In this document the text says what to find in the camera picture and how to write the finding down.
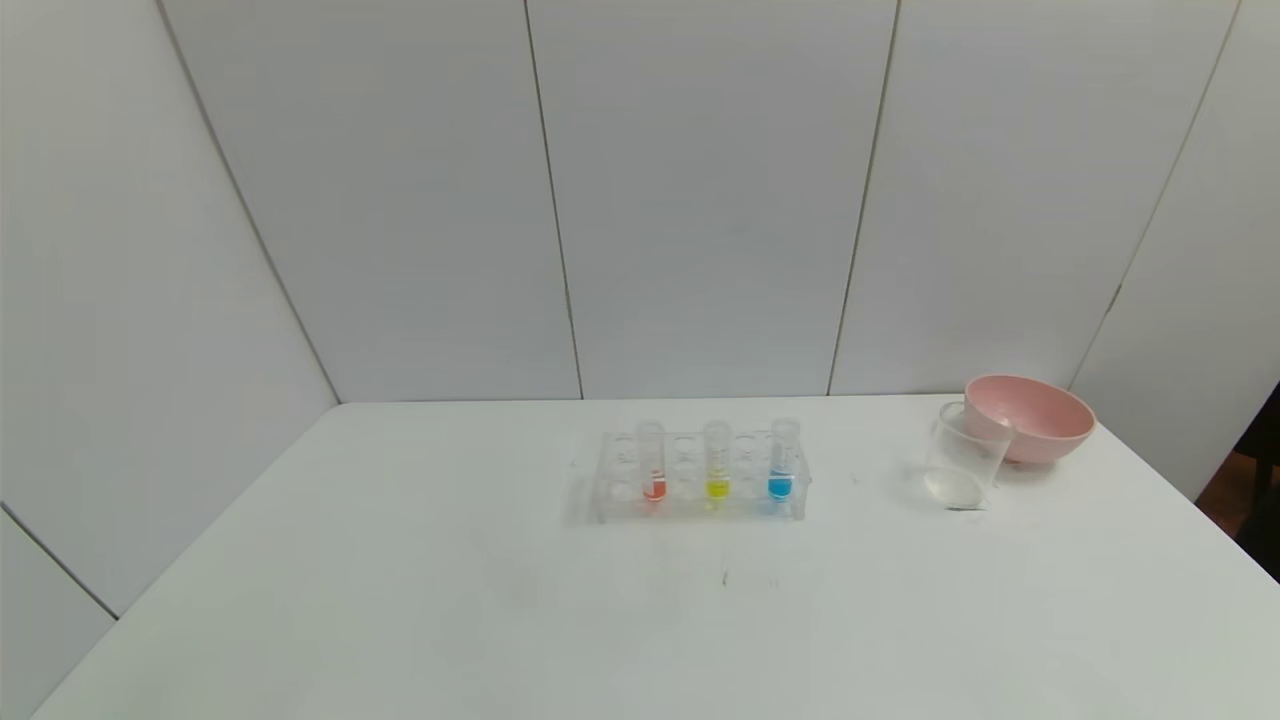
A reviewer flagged clear plastic test tube rack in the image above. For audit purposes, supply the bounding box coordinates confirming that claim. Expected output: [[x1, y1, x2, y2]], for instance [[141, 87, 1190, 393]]
[[592, 428, 813, 525]]

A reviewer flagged test tube with blue pigment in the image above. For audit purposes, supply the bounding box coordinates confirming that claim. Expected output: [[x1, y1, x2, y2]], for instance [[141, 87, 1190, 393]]
[[768, 418, 802, 503]]

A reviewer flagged clear glass beaker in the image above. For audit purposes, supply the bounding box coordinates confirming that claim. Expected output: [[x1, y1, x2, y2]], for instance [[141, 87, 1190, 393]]
[[922, 401, 1017, 512]]

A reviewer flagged dark furniture beside table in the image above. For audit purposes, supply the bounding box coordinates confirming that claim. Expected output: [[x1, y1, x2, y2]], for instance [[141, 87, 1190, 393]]
[[1234, 385, 1280, 583]]

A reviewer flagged pink plastic bowl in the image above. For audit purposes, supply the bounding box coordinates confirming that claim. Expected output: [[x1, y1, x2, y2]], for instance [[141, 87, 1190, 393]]
[[964, 374, 1097, 466]]

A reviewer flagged test tube with yellow pigment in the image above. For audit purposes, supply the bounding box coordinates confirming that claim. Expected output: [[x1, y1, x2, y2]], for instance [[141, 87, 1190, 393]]
[[702, 420, 733, 502]]

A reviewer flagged test tube with red pigment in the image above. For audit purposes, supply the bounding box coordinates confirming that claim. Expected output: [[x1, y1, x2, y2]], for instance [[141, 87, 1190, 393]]
[[636, 420, 667, 503]]

